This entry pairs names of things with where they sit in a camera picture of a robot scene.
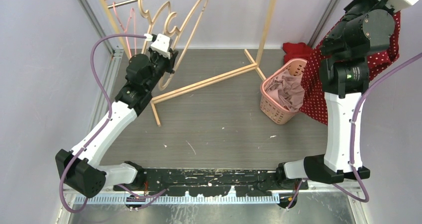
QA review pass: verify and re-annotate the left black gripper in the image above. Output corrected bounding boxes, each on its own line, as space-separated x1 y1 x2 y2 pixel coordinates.
145 46 177 92

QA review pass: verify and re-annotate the beige hanger of red skirt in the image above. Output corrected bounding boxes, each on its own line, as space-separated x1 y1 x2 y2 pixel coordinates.
158 0 209 91

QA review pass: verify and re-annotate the pink wire hanger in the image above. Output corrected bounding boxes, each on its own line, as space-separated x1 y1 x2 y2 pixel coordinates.
112 2 137 58

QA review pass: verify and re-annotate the pink pleated skirt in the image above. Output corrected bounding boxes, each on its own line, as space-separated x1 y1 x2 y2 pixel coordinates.
264 70 305 112

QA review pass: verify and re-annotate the beige hanger of pink skirt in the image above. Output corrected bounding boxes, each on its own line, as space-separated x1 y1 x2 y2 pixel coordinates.
137 0 171 34

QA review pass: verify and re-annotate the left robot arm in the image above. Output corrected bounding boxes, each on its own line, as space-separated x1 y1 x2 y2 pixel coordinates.
55 48 179 198

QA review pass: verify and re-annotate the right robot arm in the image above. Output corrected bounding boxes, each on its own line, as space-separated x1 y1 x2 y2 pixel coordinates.
275 0 419 190

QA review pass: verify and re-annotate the wooden clothes rack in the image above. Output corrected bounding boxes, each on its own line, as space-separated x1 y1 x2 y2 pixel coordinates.
99 0 276 126

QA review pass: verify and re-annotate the pink laundry basket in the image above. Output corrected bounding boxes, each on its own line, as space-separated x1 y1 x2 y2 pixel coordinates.
260 58 307 124

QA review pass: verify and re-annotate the red cloth pile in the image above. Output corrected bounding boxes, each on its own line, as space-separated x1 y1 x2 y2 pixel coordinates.
282 42 314 64

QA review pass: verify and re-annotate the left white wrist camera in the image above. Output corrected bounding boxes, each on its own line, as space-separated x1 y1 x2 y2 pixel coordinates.
144 33 171 59

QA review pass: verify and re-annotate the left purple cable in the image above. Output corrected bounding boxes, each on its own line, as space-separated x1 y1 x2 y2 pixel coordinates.
58 33 167 214

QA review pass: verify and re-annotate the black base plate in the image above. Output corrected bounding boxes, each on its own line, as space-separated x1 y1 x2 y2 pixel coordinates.
126 168 308 197

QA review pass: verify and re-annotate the metal corner rail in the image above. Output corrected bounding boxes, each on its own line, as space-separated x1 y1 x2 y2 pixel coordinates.
307 0 340 47

